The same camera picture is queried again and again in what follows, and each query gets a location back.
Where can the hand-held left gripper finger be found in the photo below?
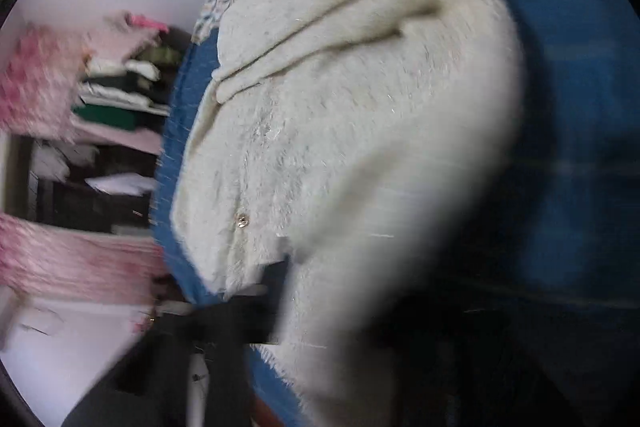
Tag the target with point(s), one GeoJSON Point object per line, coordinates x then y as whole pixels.
{"type": "Point", "coordinates": [225, 322]}

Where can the cream fluffy cardigan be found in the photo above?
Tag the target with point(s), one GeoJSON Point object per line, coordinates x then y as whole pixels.
{"type": "Point", "coordinates": [350, 132]}

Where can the shelf with folded clothes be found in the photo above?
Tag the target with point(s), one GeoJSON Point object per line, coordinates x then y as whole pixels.
{"type": "Point", "coordinates": [120, 107]}

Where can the pink patterned cloth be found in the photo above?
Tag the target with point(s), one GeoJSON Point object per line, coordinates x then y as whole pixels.
{"type": "Point", "coordinates": [75, 257]}
{"type": "Point", "coordinates": [40, 77]}

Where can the blue plaid blanket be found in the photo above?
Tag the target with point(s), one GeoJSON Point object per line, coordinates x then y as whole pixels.
{"type": "Point", "coordinates": [575, 107]}

